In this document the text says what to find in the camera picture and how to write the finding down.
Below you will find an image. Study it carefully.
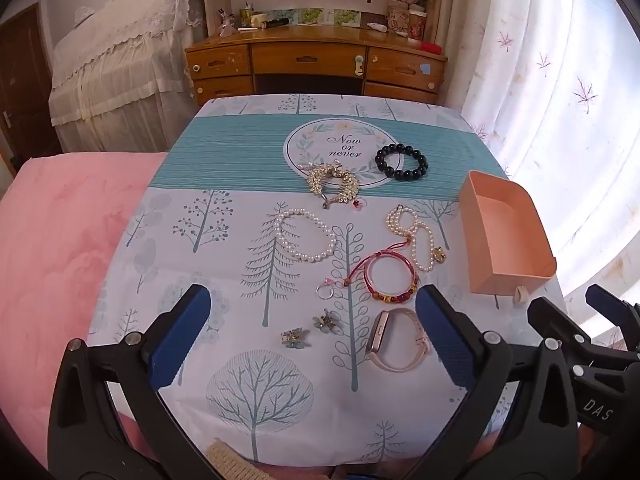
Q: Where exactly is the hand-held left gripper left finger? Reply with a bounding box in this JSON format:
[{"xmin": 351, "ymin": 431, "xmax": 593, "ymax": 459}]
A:
[{"xmin": 47, "ymin": 284, "xmax": 212, "ymax": 480}]

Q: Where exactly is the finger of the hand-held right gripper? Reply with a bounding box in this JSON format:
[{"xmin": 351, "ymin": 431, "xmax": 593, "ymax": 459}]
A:
[
  {"xmin": 586, "ymin": 284, "xmax": 640, "ymax": 356},
  {"xmin": 527, "ymin": 297, "xmax": 601, "ymax": 361}
]

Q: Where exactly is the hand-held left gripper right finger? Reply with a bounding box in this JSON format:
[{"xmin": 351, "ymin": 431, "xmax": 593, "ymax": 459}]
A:
[{"xmin": 400, "ymin": 284, "xmax": 581, "ymax": 480}]

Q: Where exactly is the red string bead bracelet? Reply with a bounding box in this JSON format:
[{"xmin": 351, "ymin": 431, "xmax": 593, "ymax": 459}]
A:
[{"xmin": 345, "ymin": 240, "xmax": 419, "ymax": 306}]

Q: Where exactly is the pink smart watch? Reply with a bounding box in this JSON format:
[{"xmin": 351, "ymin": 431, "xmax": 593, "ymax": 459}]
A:
[{"xmin": 364, "ymin": 308, "xmax": 434, "ymax": 372}]

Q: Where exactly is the long pearl necklace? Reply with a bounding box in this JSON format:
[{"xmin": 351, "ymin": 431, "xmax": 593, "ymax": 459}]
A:
[{"xmin": 386, "ymin": 204, "xmax": 436, "ymax": 273}]

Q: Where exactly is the pink paper box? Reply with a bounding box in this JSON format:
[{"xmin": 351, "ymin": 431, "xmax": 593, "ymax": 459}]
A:
[{"xmin": 459, "ymin": 170, "xmax": 557, "ymax": 305}]

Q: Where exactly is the green flower hair clip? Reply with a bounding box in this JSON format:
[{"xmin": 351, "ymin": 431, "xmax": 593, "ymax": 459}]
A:
[{"xmin": 281, "ymin": 327, "xmax": 310, "ymax": 350}]

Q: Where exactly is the white pearl bracelet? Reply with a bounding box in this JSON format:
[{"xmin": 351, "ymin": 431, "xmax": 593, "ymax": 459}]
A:
[{"xmin": 274, "ymin": 208, "xmax": 338, "ymax": 263}]

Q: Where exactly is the black bead bracelet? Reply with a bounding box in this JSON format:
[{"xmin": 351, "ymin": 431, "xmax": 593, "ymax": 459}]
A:
[{"xmin": 375, "ymin": 143, "xmax": 430, "ymax": 181}]

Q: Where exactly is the tree print tablecloth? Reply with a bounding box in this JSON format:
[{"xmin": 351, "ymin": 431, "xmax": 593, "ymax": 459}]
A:
[{"xmin": 87, "ymin": 93, "xmax": 566, "ymax": 464}]

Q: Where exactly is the pink blanket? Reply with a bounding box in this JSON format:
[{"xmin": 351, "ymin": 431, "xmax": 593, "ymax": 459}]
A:
[{"xmin": 0, "ymin": 152, "xmax": 172, "ymax": 466}]

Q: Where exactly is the white leaf print curtain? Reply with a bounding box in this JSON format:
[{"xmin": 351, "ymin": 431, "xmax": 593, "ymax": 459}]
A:
[{"xmin": 440, "ymin": 0, "xmax": 640, "ymax": 361}]

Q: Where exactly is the brown wooden door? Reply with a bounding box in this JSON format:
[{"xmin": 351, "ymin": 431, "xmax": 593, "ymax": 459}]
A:
[{"xmin": 0, "ymin": 2, "xmax": 63, "ymax": 177}]

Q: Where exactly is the wooden desk with drawers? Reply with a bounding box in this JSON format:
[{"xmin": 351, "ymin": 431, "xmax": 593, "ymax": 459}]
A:
[{"xmin": 185, "ymin": 26, "xmax": 449, "ymax": 109}]

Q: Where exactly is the printed paper cup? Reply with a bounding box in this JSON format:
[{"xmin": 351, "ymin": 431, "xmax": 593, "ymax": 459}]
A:
[{"xmin": 408, "ymin": 10, "xmax": 428, "ymax": 41}]

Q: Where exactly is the row of green picture cards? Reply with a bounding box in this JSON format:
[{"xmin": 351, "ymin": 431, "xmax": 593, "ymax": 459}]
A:
[{"xmin": 272, "ymin": 7, "xmax": 362, "ymax": 26}]

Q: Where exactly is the silver ring with pink stone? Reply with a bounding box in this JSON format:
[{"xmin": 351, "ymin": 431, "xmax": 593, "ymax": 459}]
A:
[{"xmin": 315, "ymin": 276, "xmax": 346, "ymax": 301}]

